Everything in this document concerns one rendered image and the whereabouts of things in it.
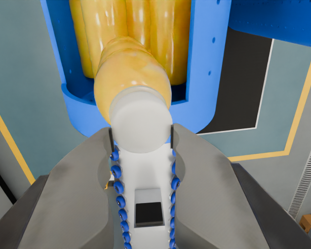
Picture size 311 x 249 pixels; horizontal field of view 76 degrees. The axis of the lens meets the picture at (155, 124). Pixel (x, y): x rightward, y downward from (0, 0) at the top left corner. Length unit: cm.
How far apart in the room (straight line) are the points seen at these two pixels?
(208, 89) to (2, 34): 154
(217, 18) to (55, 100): 153
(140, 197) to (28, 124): 134
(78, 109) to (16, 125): 167
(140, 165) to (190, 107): 47
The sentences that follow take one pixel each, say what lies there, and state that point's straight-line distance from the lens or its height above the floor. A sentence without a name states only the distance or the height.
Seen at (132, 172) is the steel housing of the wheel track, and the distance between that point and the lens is 74.
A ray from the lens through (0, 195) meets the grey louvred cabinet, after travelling 234.
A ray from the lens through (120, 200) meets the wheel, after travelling 78.
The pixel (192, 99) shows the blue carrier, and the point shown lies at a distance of 28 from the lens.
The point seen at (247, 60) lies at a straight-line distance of 153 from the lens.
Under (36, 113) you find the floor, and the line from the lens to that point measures 183.
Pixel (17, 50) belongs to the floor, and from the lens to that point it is 170.
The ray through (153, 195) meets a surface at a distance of 79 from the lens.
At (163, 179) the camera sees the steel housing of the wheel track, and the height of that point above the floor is 93.
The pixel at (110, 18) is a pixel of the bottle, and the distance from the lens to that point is 34.
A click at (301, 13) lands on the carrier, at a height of 82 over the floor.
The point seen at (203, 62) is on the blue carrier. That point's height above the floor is 121.
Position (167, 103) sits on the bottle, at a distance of 15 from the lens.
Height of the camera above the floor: 147
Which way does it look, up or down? 60 degrees down
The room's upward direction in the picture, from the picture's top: 172 degrees clockwise
